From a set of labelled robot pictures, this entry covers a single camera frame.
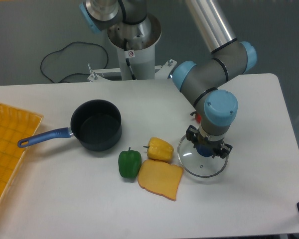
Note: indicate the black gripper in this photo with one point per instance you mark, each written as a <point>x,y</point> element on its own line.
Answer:
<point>208,142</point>

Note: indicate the glass lid blue knob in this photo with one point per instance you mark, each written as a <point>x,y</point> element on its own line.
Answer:
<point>199,161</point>

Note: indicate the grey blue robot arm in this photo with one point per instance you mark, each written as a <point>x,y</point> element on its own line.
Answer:
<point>199,84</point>

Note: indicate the red bell pepper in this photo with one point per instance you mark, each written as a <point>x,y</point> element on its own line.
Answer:
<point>197,116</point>

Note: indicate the yellow bell pepper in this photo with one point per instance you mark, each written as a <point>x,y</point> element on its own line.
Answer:
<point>159,149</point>

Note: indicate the toast bread slice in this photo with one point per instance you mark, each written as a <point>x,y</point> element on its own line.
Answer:
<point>160,178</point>

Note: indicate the green bell pepper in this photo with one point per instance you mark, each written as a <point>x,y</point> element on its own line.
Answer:
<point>129,163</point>

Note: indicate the yellow plastic basket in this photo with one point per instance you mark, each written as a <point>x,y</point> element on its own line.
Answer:
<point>15,124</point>

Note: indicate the dark saucepan blue handle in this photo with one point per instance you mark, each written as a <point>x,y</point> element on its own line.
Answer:
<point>97,124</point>

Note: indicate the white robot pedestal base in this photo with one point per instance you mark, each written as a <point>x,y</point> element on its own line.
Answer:
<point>135,46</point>

